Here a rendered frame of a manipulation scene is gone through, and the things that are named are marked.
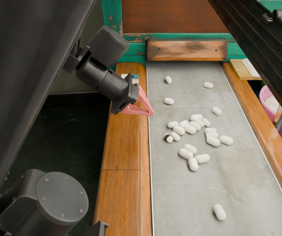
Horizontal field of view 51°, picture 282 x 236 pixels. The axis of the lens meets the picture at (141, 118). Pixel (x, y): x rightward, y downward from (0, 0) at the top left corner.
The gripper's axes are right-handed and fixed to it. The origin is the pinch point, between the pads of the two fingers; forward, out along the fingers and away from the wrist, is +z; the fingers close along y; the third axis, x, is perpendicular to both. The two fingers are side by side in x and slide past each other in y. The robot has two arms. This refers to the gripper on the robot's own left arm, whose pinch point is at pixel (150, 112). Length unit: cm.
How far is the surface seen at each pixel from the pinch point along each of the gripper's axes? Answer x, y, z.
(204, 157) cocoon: -1.1, -5.1, 16.7
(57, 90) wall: 96, 131, -2
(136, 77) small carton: 8.0, 32.0, 2.0
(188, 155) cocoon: 1.5, -4.2, 13.9
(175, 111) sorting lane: 3.3, 17.7, 14.4
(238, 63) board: -16, 44, 32
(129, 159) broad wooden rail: 10.5, -6.6, 2.3
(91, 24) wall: 40, 134, -12
